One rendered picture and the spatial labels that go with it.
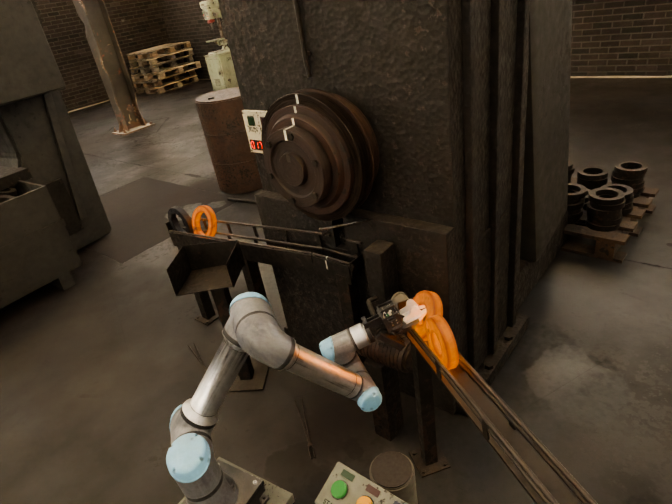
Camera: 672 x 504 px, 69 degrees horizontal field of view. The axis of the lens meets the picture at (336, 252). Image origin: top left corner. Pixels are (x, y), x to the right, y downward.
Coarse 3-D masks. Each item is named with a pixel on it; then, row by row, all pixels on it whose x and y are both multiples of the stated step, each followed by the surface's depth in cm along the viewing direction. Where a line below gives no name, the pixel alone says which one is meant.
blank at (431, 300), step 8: (416, 296) 157; (424, 296) 153; (432, 296) 149; (424, 304) 152; (432, 304) 147; (440, 304) 148; (432, 312) 146; (440, 312) 146; (416, 328) 153; (424, 328) 149; (424, 336) 148
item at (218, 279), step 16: (176, 256) 212; (192, 256) 222; (208, 256) 221; (224, 256) 221; (240, 256) 217; (176, 272) 210; (192, 272) 224; (208, 272) 220; (224, 272) 216; (176, 288) 209; (192, 288) 211; (208, 288) 207; (224, 288) 215; (224, 304) 218; (224, 320) 223; (256, 368) 247; (240, 384) 239; (256, 384) 237
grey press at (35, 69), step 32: (0, 0) 306; (32, 0) 327; (0, 32) 308; (32, 32) 324; (0, 64) 311; (32, 64) 327; (0, 96) 314; (32, 96) 330; (0, 128) 346; (32, 128) 358; (64, 128) 377; (0, 160) 367; (32, 160) 361; (64, 160) 378; (64, 192) 383; (96, 192) 407; (96, 224) 411
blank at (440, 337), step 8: (432, 320) 136; (440, 320) 135; (432, 328) 138; (440, 328) 133; (448, 328) 133; (432, 336) 141; (440, 336) 133; (448, 336) 132; (432, 344) 142; (440, 344) 135; (448, 344) 131; (456, 344) 131; (440, 352) 140; (448, 352) 131; (456, 352) 131; (448, 360) 132; (456, 360) 132; (448, 368) 134
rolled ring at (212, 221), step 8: (200, 208) 251; (208, 208) 248; (192, 216) 257; (200, 216) 257; (208, 216) 247; (192, 224) 257; (208, 224) 248; (216, 224) 248; (200, 232) 256; (208, 232) 248
